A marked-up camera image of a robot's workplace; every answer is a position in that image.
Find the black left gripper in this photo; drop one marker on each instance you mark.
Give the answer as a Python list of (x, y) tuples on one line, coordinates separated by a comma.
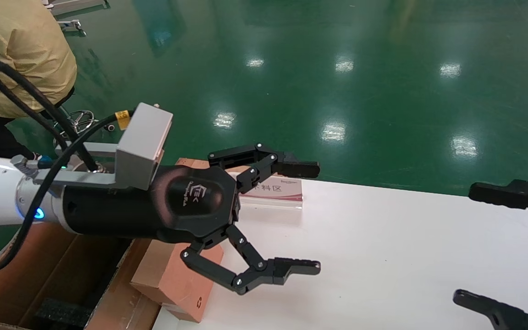
[(186, 201)]

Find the black foam block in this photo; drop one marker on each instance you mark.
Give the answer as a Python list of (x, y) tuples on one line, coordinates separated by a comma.
[(62, 315)]

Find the grey metal frame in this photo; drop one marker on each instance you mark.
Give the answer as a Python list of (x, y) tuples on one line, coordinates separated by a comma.
[(80, 5)]

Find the acrylic sign with red stripe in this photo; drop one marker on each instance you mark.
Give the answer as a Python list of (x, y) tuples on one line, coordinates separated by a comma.
[(277, 190)]

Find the small cardboard box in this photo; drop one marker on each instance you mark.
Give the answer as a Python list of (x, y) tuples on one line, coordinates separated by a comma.
[(177, 279)]

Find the large cardboard box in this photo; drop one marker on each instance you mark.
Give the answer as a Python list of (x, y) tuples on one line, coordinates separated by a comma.
[(39, 275)]

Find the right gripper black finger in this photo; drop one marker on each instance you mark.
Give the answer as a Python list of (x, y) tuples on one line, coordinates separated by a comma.
[(507, 318), (511, 193)]

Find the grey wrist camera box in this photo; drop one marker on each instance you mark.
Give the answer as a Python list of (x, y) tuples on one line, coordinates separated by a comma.
[(145, 137)]

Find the person in yellow jacket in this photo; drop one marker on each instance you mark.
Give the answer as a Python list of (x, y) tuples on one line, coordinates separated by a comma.
[(16, 46)]

